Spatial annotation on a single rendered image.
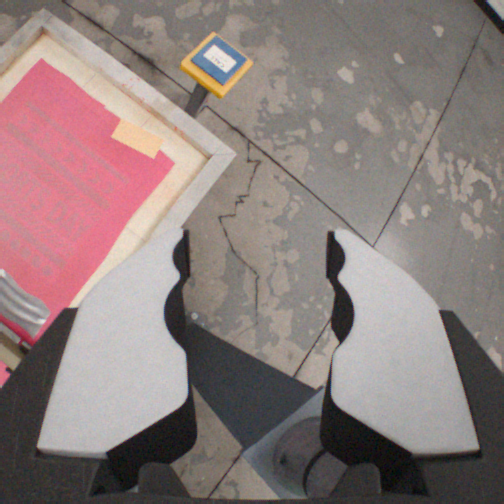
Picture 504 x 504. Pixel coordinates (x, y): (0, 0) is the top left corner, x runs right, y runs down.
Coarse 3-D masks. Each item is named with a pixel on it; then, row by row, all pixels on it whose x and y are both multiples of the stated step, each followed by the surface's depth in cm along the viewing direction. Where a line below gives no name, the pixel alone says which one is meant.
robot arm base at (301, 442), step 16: (320, 416) 66; (288, 432) 64; (304, 432) 62; (288, 448) 61; (304, 448) 59; (320, 448) 57; (272, 464) 63; (288, 464) 61; (304, 464) 57; (288, 480) 59; (304, 480) 55; (304, 496) 58
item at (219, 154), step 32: (32, 32) 73; (64, 32) 75; (0, 64) 71; (96, 64) 78; (128, 96) 83; (160, 96) 82; (192, 128) 84; (224, 160) 86; (192, 192) 83; (160, 224) 81
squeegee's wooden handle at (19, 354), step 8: (0, 336) 65; (0, 344) 63; (8, 344) 65; (16, 344) 69; (0, 352) 63; (8, 352) 63; (16, 352) 65; (24, 352) 68; (8, 360) 63; (16, 360) 63
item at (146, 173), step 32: (96, 128) 81; (128, 160) 83; (160, 160) 85; (128, 192) 82; (96, 224) 80; (0, 256) 73; (96, 256) 79; (32, 288) 75; (64, 288) 77; (0, 320) 72; (0, 384) 71
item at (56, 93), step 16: (48, 64) 77; (32, 80) 76; (48, 80) 77; (64, 80) 79; (16, 96) 75; (32, 96) 76; (48, 96) 77; (64, 96) 79; (80, 96) 80; (0, 112) 74; (16, 112) 75; (48, 112) 77; (64, 112) 78; (80, 112) 80; (96, 112) 81; (0, 128) 74; (80, 128) 80
